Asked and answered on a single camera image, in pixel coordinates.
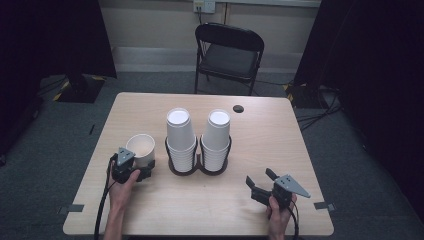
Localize person's right hand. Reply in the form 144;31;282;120
265;193;298;240

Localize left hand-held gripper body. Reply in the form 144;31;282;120
111;147;142;185

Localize black double cup holder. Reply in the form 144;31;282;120
164;134;233;177

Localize left hand-held gripper cable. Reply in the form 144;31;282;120
93;153;120;240

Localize right hand-held gripper cable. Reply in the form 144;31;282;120
287;204;300;240

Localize black folding chair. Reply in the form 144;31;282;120
194;22;266;97

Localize white wall socket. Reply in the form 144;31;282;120
192;0;217;15

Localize dark curtain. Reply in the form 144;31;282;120
0;0;118;158
293;0;424;214

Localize black stand base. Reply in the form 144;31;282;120
52;73;107;104
283;82;330;110

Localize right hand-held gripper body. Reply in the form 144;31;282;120
271;173;312;212

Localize single white paper cup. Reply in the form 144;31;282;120
125;133;157;169

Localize person's left hand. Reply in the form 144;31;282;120
107;161;142;214

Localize hand-held gripper cable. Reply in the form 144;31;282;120
287;204;300;240
93;153;120;240

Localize stack of white paper cups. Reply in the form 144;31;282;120
200;108;233;173
165;107;198;174

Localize black floor cables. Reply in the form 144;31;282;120
295;84;344;132

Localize grey tape strip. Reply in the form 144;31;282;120
56;203;85;215
313;201;337;213

